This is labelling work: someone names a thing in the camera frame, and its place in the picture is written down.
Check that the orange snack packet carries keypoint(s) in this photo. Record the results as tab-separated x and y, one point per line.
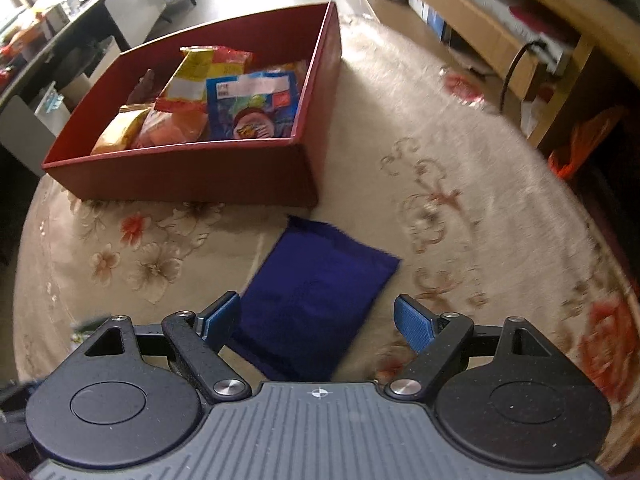
175	127

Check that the orange plastic bag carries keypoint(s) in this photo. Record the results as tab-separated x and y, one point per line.
575	155

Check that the red yellow gummy packet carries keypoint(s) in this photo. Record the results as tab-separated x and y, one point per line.
195	75

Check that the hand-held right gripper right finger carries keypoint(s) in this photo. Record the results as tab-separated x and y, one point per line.
415	322

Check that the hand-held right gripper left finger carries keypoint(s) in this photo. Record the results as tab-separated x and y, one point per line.
220	317

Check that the person's dark red clothing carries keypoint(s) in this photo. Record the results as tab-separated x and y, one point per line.
12	467

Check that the wooden television cabinet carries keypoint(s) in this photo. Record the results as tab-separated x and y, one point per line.
480	25

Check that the dark blue pouch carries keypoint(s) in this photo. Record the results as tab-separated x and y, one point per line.
310	300

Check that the dark brown snack packet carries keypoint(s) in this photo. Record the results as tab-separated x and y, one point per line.
145	87

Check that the white storage box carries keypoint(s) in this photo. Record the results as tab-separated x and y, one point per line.
80	90

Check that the blue coconut print packet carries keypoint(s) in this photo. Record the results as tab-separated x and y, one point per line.
250	105

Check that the white flat panel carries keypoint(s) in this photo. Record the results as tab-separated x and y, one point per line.
25	130

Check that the blue white carton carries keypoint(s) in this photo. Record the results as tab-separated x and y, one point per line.
430	20

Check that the long dark side table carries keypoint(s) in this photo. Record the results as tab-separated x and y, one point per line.
135	10

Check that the gold foil snack packet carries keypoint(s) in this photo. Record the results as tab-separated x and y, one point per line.
117	132

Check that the small cardboard box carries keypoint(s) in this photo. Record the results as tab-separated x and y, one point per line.
50	20

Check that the red cardboard box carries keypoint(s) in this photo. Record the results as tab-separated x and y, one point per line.
200	175

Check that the red flat packet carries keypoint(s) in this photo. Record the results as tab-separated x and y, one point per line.
535	22

